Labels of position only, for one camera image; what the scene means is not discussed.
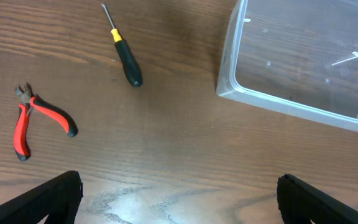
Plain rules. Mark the clear plastic container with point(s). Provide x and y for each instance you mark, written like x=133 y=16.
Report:
x=296 y=57

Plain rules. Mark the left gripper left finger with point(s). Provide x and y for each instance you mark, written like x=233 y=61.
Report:
x=55 y=201

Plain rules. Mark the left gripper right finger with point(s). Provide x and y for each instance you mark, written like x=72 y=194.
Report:
x=301 y=203

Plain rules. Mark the red black pliers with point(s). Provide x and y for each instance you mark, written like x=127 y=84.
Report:
x=30 y=101

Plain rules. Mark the black yellow screwdriver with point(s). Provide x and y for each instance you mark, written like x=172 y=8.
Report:
x=130 y=66

